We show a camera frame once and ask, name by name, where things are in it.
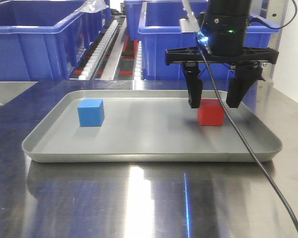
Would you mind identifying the white roller track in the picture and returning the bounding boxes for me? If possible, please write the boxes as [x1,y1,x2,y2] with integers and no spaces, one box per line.
[78,20,119,80]

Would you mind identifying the steel centre divider rail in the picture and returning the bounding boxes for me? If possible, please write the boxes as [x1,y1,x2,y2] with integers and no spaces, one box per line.
[100,16,127,81]

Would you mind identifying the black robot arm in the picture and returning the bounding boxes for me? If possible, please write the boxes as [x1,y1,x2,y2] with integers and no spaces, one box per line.
[165,0,279,109]

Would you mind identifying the clear plastic bag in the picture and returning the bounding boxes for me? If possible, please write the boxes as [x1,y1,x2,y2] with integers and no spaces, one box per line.
[76,0,109,13]

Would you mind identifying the blue bin rear left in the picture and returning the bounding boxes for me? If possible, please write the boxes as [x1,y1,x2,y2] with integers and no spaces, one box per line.
[87,0,111,42]

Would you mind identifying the red foam cube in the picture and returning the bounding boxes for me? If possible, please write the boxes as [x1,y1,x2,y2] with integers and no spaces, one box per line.
[197,99,224,126]

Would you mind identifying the blue bin front right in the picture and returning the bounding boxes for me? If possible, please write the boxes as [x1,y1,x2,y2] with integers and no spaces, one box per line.
[138,0,278,80]

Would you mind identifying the black cable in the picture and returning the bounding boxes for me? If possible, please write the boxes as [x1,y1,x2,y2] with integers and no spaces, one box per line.
[197,0,298,238]

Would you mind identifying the blue bin front left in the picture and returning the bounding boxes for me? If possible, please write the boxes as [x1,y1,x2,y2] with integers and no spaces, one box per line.
[0,0,90,81]

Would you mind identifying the blue foam cube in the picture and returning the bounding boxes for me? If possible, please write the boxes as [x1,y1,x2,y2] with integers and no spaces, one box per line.
[77,99,105,127]

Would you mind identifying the blue bin rear right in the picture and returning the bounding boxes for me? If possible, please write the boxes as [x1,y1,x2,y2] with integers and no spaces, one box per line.
[124,0,147,41]

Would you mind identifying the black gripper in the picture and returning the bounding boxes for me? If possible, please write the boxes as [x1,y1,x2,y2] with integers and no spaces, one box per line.
[164,47,280,109]

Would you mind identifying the blue bin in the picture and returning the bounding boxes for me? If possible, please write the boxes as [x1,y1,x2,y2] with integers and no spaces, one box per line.
[87,0,111,42]
[138,0,278,80]
[0,0,90,81]
[124,0,147,41]

